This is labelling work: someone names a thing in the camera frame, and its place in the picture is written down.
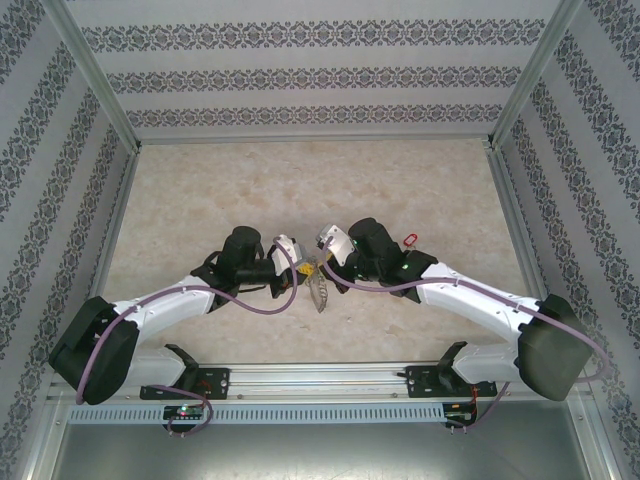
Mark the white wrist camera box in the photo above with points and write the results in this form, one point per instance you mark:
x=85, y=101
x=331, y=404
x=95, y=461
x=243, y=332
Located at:
x=286, y=252
x=340, y=242

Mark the aluminium side rail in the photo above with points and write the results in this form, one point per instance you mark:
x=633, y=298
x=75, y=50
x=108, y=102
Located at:
x=510, y=200
x=120, y=200

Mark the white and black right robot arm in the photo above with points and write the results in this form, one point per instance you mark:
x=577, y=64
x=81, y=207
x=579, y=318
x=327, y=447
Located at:
x=480, y=300

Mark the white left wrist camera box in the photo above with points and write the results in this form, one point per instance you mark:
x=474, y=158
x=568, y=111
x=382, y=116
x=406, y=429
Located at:
x=286, y=252

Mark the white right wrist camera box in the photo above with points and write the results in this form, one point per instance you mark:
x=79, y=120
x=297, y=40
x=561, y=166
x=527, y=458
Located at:
x=340, y=242

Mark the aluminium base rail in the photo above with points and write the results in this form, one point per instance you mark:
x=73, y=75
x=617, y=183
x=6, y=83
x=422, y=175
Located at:
x=320, y=380

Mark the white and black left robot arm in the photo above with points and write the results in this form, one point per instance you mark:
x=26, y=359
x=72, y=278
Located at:
x=160, y=305

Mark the large metal keyring disc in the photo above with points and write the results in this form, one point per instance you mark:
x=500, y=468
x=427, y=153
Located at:
x=320, y=295

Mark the small circuit board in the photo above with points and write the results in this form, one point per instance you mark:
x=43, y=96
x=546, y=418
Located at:
x=185, y=412
x=457, y=419

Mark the red tag key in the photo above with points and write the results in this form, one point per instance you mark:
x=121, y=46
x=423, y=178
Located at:
x=410, y=240

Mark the grey metal sheet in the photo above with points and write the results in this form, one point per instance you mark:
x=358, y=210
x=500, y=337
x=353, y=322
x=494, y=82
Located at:
x=320, y=455

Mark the aluminium frame post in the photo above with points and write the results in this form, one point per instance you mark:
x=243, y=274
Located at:
x=100, y=85
x=529, y=85

